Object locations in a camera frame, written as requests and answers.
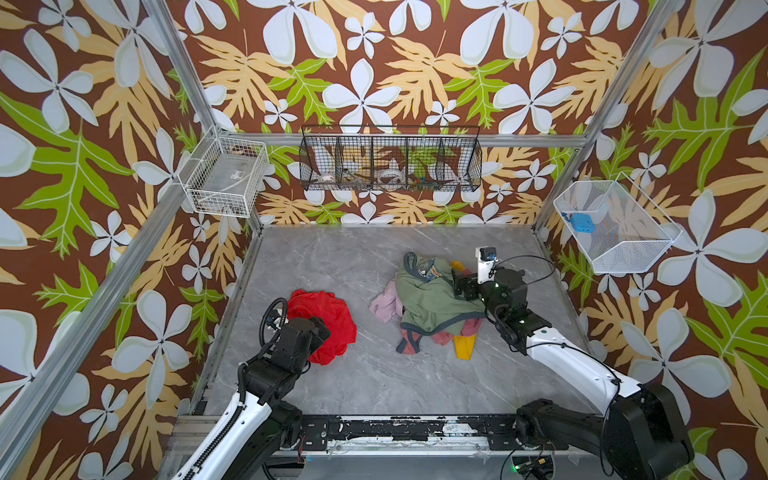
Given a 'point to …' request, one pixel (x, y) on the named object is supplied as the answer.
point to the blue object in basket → (583, 222)
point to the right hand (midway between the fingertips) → (466, 265)
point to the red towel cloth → (334, 315)
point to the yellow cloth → (464, 344)
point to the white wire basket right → (630, 231)
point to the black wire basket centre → (390, 158)
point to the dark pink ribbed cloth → (410, 340)
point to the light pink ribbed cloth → (386, 305)
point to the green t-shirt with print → (427, 294)
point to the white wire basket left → (223, 175)
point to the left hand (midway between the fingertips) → (313, 325)
